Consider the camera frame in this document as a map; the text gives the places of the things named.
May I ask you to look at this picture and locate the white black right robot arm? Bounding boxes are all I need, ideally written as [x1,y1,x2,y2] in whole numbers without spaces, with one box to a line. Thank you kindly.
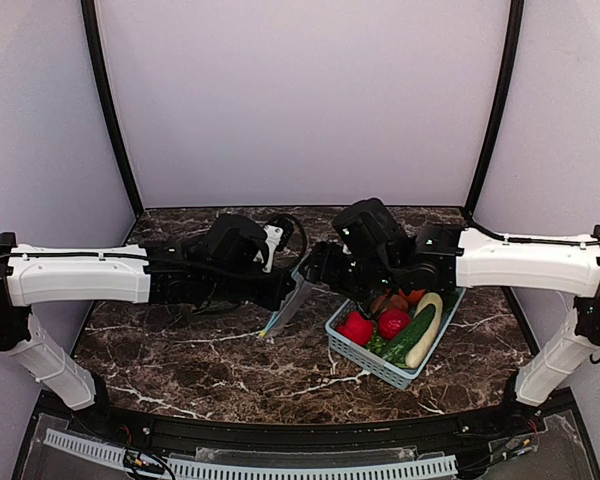
[300,198,600,407]

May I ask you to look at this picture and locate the orange fruit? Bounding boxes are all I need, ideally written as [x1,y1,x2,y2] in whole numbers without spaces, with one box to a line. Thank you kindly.
[399,290,426,306]

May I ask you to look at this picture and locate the white radish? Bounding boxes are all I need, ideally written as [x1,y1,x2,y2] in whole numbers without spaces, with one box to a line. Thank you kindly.
[405,293,443,369]

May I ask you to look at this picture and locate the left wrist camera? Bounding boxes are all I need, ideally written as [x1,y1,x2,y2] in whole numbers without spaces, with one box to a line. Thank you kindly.
[261,214,308,274]

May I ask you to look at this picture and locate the brown potato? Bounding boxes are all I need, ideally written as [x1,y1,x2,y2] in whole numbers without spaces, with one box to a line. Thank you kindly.
[371,294,409,315]

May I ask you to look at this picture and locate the red tomato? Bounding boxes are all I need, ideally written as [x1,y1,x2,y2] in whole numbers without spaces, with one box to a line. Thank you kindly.
[336,311,374,347]

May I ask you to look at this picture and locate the green leafy vegetable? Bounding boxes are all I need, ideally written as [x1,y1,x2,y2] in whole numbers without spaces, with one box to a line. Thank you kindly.
[443,292,459,312]

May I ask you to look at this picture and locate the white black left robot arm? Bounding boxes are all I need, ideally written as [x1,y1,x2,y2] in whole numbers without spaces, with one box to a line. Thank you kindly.
[0,214,308,417]

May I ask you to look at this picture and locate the green cucumber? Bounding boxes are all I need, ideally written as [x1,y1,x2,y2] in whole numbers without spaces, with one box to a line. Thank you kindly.
[381,304,439,365]

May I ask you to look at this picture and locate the green grapes bunch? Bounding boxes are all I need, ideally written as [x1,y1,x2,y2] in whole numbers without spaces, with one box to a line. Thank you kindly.
[365,334,388,357]

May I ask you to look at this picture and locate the dark red round fruit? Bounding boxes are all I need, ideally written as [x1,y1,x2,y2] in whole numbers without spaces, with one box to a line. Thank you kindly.
[378,309,411,340]

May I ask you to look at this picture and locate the clear zip top bag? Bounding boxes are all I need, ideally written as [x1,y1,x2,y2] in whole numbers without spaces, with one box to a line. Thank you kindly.
[260,268,314,338]

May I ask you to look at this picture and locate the light blue plastic basket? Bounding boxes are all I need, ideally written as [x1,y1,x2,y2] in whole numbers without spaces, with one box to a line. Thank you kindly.
[325,288,466,390]

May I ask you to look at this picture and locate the black front rail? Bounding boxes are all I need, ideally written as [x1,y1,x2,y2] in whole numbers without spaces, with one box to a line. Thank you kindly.
[72,406,544,453]

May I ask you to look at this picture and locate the white slotted cable duct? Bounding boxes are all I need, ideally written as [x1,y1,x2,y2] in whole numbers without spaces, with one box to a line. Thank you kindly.
[44,428,458,479]

